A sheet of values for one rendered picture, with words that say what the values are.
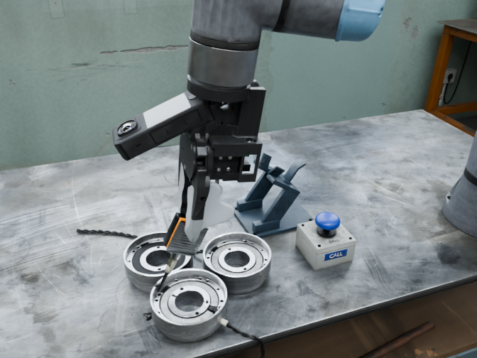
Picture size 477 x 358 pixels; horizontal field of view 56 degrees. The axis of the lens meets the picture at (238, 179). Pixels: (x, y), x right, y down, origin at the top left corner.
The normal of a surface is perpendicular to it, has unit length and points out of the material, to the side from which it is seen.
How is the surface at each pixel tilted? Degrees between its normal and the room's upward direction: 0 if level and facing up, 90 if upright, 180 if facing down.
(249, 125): 91
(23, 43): 90
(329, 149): 0
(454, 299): 0
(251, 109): 91
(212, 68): 87
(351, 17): 103
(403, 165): 0
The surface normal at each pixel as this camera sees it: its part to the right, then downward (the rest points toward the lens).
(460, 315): 0.01, -0.86
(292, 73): 0.34, 0.48
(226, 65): 0.14, 0.51
